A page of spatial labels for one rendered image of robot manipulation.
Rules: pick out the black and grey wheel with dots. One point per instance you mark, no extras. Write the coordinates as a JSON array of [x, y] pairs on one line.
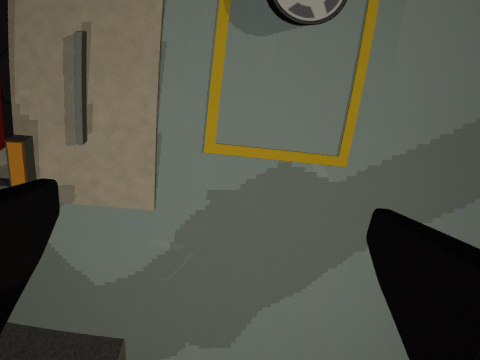
[[306, 12]]

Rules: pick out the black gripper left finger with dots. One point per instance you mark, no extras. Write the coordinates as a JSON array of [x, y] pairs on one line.
[[28, 213]]

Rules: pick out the beige flat slab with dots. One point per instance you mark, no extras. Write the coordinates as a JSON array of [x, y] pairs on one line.
[[85, 82]]

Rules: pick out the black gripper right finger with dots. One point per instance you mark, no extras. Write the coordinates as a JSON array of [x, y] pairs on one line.
[[431, 282]]

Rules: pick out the yellow rectangular outline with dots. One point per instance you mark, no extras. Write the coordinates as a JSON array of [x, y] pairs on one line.
[[275, 154]]

